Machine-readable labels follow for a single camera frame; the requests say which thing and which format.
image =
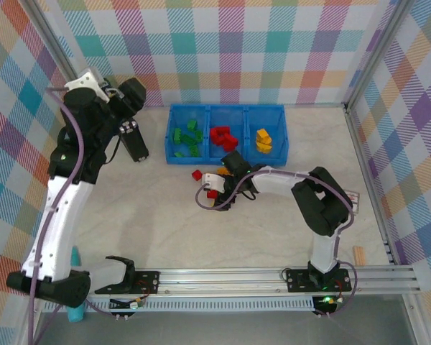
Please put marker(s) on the tall red lego brick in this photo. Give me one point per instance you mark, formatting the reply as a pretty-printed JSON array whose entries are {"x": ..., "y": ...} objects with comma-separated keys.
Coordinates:
[{"x": 212, "y": 194}]

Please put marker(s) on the long red lego brick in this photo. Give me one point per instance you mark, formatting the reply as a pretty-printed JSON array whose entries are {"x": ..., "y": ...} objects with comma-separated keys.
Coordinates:
[
  {"x": 214, "y": 138},
  {"x": 232, "y": 138},
  {"x": 221, "y": 130}
]

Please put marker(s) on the small red lego brick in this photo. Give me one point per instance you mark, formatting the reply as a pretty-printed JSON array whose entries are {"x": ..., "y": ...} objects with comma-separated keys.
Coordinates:
[{"x": 197, "y": 175}]

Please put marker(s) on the small green lego brick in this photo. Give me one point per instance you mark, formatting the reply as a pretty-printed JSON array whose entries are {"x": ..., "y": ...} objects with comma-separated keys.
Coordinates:
[{"x": 192, "y": 125}]

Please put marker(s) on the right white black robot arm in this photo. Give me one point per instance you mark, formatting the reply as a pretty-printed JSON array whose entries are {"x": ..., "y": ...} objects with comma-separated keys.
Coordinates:
[{"x": 273, "y": 181}]

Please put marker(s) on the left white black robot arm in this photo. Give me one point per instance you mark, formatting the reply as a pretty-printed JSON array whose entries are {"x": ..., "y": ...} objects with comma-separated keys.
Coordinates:
[{"x": 54, "y": 230}]

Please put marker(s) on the long yellow lego brick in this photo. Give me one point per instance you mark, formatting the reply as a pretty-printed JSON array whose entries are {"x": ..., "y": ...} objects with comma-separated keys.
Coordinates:
[{"x": 223, "y": 173}]

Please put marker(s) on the black box with buttons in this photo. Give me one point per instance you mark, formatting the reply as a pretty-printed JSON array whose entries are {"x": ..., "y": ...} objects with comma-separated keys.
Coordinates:
[{"x": 136, "y": 143}]

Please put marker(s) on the playing card box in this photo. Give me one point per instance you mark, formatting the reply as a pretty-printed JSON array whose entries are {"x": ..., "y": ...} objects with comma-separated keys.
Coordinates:
[{"x": 355, "y": 201}]

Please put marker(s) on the yellow power connector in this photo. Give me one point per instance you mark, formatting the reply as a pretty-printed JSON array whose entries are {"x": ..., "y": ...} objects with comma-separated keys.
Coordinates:
[
  {"x": 137, "y": 303},
  {"x": 328, "y": 300}
]

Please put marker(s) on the small wooden block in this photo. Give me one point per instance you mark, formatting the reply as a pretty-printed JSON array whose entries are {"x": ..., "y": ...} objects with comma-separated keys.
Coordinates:
[{"x": 359, "y": 256}]

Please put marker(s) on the teal foam cylinder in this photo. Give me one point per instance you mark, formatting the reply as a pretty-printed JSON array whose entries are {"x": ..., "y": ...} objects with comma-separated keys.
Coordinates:
[{"x": 75, "y": 314}]

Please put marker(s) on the aluminium base frame rail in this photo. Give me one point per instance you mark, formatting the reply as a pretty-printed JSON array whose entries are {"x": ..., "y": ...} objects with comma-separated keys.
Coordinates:
[{"x": 219, "y": 280}]

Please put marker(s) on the aluminium frame post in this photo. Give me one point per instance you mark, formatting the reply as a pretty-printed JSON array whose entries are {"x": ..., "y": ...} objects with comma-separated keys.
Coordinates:
[
  {"x": 377, "y": 54},
  {"x": 65, "y": 57}
]

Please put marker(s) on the aluminium side frame rail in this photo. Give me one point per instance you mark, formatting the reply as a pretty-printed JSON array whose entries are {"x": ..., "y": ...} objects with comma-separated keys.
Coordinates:
[{"x": 369, "y": 179}]

